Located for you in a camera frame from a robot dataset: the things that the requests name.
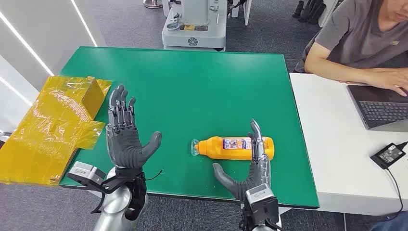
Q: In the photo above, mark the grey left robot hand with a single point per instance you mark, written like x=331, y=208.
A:
x=125, y=148

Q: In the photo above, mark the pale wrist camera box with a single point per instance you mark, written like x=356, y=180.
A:
x=84, y=173
x=261, y=201

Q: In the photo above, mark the person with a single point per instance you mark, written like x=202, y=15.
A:
x=357, y=35

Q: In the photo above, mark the black boots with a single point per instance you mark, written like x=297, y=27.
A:
x=309, y=11

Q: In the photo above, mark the dark grey laptop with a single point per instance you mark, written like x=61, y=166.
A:
x=379, y=108

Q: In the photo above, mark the black power adapter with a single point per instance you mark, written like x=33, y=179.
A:
x=387, y=155

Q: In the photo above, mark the green table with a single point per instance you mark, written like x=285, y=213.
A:
x=197, y=95

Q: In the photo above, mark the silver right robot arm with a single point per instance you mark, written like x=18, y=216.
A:
x=255, y=228

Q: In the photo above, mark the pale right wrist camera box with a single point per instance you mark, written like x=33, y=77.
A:
x=261, y=201

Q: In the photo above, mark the white desk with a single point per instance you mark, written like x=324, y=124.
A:
x=338, y=153

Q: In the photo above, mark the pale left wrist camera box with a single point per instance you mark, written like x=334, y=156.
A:
x=84, y=173

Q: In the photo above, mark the grey robot base machine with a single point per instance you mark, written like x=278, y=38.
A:
x=194, y=32

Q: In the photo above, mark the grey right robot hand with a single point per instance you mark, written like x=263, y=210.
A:
x=255, y=178

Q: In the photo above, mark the orange plastic bottle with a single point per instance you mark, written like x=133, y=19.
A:
x=220, y=150

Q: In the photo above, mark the white cabinet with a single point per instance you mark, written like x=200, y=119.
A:
x=328, y=11

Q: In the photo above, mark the yellow taped cardboard box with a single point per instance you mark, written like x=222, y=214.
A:
x=47, y=127

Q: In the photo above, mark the person's hand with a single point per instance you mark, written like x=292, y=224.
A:
x=390, y=79

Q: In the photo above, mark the silver chair base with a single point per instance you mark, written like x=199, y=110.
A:
x=152, y=3

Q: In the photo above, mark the person's forearm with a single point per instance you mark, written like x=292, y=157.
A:
x=334, y=71

